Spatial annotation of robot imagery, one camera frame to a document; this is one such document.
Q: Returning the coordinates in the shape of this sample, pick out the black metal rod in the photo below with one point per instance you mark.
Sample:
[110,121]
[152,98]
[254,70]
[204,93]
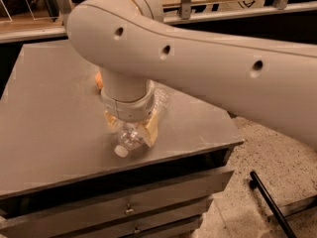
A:
[257,183]

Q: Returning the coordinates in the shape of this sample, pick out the drawer knob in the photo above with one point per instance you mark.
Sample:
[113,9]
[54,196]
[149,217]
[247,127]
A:
[129,209]
[137,230]

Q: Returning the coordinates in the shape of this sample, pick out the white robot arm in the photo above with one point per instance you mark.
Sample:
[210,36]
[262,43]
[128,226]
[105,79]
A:
[270,82]

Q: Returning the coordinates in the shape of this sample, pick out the grey drawer cabinet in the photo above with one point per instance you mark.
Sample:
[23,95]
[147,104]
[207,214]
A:
[60,177]

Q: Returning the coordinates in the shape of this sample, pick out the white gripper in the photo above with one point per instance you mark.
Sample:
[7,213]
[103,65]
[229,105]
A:
[129,110]

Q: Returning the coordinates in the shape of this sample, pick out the upper drawer knob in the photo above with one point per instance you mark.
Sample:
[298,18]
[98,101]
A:
[129,209]

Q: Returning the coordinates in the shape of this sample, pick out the clear plastic water bottle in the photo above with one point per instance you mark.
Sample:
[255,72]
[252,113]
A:
[137,138]

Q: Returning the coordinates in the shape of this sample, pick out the lower drawer knob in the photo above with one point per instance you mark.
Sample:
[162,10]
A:
[137,230]

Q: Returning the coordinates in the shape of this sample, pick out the metal railing with glass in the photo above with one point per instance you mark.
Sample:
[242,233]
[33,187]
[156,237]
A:
[29,21]

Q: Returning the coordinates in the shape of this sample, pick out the orange fruit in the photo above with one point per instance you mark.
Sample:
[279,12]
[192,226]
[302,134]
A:
[98,80]

